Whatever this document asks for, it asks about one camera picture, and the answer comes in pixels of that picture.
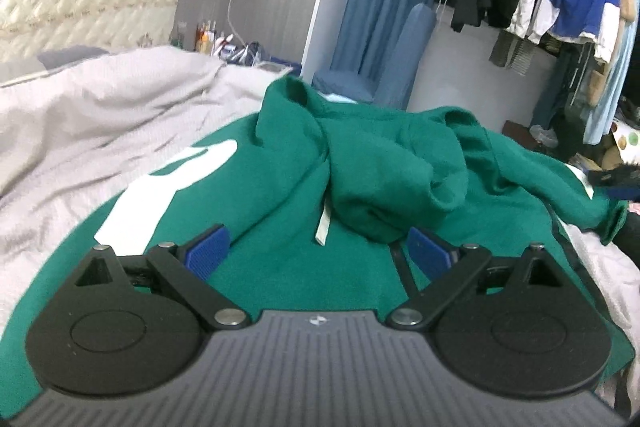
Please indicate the grey pillow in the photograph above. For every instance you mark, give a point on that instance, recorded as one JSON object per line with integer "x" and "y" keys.
{"x": 55, "y": 59}

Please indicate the grey bed quilt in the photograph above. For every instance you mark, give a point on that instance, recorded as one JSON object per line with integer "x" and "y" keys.
{"x": 76, "y": 139}

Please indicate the light blue hanging garment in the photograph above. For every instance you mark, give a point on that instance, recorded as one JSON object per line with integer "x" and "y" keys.
{"x": 600, "y": 118}

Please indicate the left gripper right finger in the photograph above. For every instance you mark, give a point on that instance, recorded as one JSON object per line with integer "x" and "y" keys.
{"x": 434, "y": 274}

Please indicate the brown wooden box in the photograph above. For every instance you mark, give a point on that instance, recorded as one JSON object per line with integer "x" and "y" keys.
{"x": 521, "y": 135}

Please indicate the green hooded sweatshirt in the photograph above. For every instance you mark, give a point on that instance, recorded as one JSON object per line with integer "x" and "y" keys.
{"x": 313, "y": 193}

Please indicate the cluttered bedside table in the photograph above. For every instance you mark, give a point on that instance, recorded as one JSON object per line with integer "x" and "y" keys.
{"x": 213, "y": 43}

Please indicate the striped hanging garment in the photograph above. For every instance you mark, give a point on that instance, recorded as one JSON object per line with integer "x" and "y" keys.
{"x": 512, "y": 52}

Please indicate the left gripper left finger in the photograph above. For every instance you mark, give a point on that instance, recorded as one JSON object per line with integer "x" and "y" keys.
{"x": 183, "y": 272}

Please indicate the blue covered chair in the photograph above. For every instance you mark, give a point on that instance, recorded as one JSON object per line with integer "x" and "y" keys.
{"x": 394, "y": 86}

